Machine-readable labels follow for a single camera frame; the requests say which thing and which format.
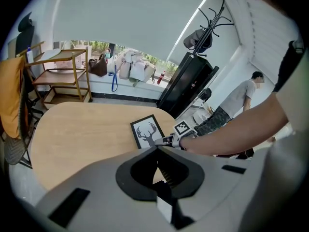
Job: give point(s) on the wooden table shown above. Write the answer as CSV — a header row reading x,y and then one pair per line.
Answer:
x,y
84,134

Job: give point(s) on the black deer picture frame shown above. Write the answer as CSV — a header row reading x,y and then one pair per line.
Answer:
x,y
144,132

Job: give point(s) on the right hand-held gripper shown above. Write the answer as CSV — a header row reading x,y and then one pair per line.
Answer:
x,y
182,129

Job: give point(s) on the grey hanging bag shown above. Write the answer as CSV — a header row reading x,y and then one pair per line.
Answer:
x,y
196,40

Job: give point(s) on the black cabinet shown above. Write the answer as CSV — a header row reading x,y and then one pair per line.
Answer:
x,y
188,81

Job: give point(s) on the black coat rack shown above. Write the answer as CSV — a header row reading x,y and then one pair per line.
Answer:
x,y
208,28

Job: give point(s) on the orange cloth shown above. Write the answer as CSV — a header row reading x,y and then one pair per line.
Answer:
x,y
10,93

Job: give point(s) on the woven wicker chair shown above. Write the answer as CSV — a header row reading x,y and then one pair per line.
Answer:
x,y
17,149

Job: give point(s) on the black office chair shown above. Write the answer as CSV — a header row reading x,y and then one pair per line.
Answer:
x,y
25,36

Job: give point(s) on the red drink bottle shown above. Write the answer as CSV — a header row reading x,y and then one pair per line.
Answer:
x,y
161,78

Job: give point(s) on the person's white shirt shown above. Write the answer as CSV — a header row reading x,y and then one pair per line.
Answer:
x,y
285,168

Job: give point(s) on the white round board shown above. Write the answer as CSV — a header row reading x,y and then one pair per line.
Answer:
x,y
51,53

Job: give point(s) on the pile of beige bags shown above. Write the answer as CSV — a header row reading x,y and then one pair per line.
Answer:
x,y
135,68

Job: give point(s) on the white slatted blind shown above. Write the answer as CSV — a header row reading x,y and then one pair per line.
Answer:
x,y
268,40

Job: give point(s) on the wooden shelf cart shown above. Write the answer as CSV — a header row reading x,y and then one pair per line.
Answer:
x,y
60,80

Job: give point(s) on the person's right forearm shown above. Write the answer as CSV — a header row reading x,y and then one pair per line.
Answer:
x,y
231,134

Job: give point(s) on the brown handbag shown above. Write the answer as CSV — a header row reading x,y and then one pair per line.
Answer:
x,y
97,66

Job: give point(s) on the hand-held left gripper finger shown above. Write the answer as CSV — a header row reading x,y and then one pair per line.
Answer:
x,y
169,178

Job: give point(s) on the white roller blind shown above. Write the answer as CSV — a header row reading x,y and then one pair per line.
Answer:
x,y
125,16

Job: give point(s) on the white spray bottle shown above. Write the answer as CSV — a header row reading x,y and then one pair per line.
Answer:
x,y
30,55

